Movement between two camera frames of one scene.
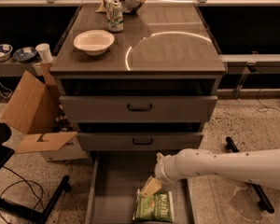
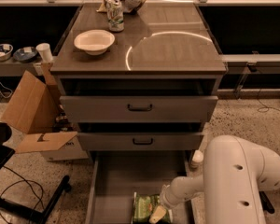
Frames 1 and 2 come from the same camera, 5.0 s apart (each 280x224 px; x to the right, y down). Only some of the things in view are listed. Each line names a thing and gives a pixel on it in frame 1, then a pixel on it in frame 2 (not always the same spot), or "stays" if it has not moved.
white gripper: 162,170 → 166,197
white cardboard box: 72,150 stays
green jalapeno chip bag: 157,207 stays
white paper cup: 44,50 stays
